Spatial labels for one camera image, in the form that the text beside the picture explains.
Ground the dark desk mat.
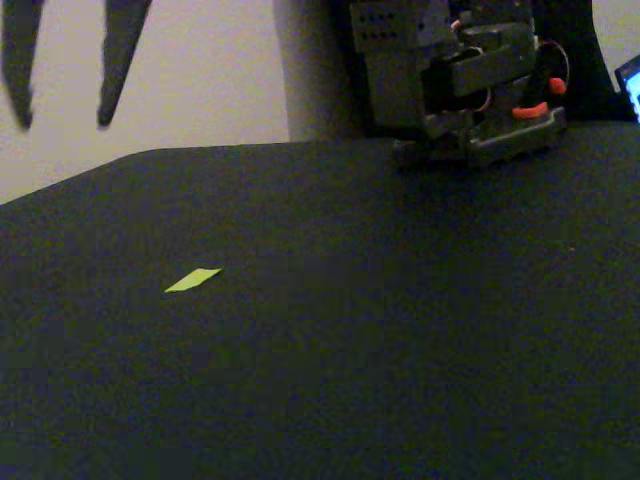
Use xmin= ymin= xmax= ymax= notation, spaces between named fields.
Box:
xmin=0 ymin=139 xmax=640 ymax=480

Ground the green tape marker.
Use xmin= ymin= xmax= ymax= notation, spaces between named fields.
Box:
xmin=163 ymin=268 xmax=223 ymax=294

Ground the black clamp with orange pads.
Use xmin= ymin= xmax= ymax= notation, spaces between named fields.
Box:
xmin=512 ymin=64 xmax=569 ymax=121

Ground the black office chair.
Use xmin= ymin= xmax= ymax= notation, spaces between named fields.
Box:
xmin=530 ymin=0 xmax=640 ymax=124

